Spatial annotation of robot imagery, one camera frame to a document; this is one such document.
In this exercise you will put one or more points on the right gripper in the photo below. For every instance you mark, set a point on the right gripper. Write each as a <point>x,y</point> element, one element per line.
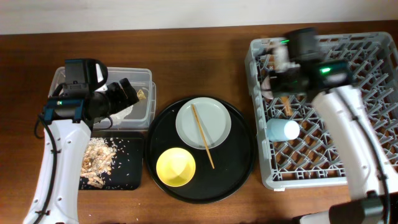
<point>273,89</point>

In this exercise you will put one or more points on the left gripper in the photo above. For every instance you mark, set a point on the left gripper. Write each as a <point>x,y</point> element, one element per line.
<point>122,101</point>

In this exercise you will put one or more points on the white tissue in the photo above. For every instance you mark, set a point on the white tissue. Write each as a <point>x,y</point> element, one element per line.
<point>122,114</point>

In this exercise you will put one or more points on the pink cup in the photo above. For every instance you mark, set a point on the pink cup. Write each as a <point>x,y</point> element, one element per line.
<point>266,91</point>

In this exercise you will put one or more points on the light blue cup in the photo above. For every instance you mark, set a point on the light blue cup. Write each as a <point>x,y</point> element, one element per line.
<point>282,130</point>

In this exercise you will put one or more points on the wooden chopstick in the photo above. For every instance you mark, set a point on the wooden chopstick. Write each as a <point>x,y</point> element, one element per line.
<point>288,110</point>
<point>202,135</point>

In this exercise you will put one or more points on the food scraps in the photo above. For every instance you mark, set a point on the food scraps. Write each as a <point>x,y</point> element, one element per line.
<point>103,160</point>

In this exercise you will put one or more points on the yellow bowl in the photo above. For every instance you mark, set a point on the yellow bowl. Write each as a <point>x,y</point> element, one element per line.
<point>175,167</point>

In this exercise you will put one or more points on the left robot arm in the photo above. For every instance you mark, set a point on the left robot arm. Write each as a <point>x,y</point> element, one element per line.
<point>56,194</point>

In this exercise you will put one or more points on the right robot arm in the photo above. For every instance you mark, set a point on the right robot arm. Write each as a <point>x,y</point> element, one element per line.
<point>371,179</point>

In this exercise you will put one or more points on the grey dishwasher rack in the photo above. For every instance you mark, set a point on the grey dishwasher rack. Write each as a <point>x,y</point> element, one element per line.
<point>312,160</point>

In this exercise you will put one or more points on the black rectangular tray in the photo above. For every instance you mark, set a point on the black rectangular tray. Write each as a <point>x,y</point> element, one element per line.
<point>131,174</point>

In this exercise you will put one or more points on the white round plate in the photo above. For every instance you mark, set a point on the white round plate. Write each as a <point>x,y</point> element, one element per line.
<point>214,118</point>

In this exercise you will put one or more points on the round black serving tray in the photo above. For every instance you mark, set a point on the round black serving tray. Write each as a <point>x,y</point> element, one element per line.
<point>234,158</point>

